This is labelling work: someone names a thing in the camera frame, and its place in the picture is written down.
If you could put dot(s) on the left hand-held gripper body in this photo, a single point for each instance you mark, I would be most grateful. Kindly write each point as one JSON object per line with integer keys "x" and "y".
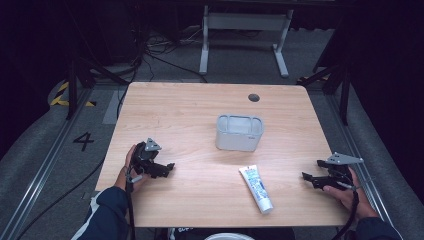
{"x": 144, "y": 155}

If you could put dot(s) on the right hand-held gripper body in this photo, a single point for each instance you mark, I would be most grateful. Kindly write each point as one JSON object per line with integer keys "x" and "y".
{"x": 340, "y": 166}

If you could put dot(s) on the black metal stand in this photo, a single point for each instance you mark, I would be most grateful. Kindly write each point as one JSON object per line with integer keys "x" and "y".
{"x": 335, "y": 83}
{"x": 75, "y": 80}

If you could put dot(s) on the metal floor rail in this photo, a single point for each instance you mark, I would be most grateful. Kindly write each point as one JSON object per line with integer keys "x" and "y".
{"x": 358, "y": 153}
{"x": 36, "y": 173}

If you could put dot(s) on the person's left hand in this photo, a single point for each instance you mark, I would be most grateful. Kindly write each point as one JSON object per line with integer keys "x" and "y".
{"x": 127, "y": 176}

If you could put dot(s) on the person's right hand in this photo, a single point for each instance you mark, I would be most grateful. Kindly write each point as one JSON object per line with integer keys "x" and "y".
{"x": 353, "y": 200}

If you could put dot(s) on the white round object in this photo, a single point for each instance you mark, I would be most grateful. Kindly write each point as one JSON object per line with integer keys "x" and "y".
{"x": 229, "y": 236}

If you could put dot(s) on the grey plastic organizer container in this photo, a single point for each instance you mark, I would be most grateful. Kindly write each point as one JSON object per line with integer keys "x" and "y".
{"x": 239, "y": 133}

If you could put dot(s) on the yellow black hazard tape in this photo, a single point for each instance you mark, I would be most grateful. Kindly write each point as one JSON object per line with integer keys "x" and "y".
{"x": 61, "y": 96}

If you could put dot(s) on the white metal desk frame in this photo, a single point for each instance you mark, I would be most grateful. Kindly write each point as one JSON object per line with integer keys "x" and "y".
{"x": 245, "y": 23}

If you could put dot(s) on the white toothpaste tube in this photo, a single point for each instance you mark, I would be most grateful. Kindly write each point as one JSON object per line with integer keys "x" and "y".
{"x": 256, "y": 188}

